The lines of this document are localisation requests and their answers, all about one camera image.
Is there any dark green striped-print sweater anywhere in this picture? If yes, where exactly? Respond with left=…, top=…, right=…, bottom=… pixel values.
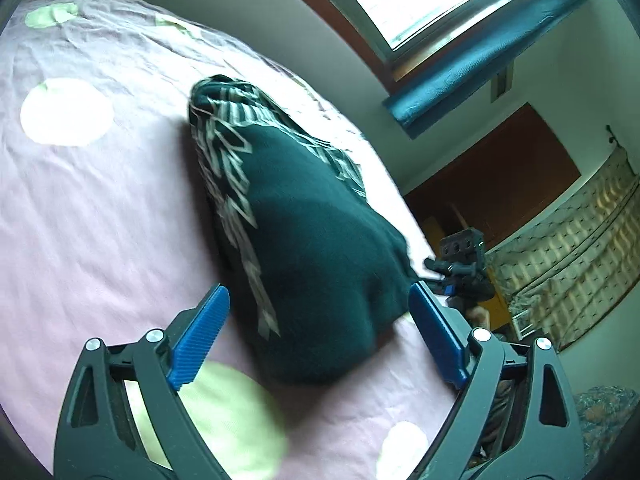
left=187, top=75, right=418, bottom=386

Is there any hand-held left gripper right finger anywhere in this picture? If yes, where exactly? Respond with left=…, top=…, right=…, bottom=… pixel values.
left=407, top=280, right=586, bottom=480

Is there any brown wooden wardrobe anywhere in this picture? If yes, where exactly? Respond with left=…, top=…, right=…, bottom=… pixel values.
left=404, top=102, right=582, bottom=251

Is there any brown wooden window surround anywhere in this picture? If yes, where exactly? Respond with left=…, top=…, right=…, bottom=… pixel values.
left=250, top=0, right=401, bottom=83

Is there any blue rolled window blind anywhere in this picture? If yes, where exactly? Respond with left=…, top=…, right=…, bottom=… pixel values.
left=382, top=0, right=587, bottom=140

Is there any blue patterned cloth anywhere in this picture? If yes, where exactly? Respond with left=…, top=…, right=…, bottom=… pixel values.
left=572, top=385, right=640, bottom=461

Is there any pink dotted bed sheet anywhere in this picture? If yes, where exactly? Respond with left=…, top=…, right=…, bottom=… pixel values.
left=0, top=0, right=466, bottom=480

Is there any black curtain rod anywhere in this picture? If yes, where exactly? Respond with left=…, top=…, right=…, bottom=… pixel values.
left=604, top=125, right=632, bottom=162

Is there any cream patterned curtain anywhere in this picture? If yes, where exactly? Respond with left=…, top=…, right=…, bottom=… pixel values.
left=487, top=147, right=640, bottom=353

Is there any grey wall fixture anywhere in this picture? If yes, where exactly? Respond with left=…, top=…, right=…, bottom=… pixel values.
left=492, top=62, right=517, bottom=104

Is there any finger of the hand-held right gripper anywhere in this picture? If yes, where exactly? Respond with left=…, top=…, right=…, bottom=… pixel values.
left=419, top=274, right=455, bottom=297
left=424, top=258, right=474, bottom=278

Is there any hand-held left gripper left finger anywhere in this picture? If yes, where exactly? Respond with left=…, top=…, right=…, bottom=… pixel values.
left=52, top=282, right=231, bottom=480

